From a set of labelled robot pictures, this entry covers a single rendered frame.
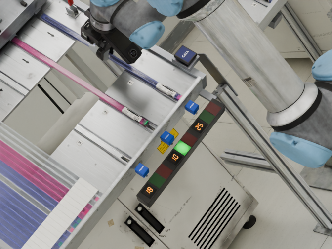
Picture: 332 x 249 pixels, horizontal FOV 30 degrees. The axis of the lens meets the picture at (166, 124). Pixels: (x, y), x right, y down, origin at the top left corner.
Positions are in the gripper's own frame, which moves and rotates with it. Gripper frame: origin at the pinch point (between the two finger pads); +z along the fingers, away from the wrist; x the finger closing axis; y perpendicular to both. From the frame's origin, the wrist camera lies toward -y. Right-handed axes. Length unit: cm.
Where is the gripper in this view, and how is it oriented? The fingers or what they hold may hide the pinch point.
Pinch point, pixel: (109, 56)
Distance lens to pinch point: 175.8
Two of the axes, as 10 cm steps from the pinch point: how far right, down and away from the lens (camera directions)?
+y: -8.0, -6.0, 1.0
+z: -1.1, 3.1, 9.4
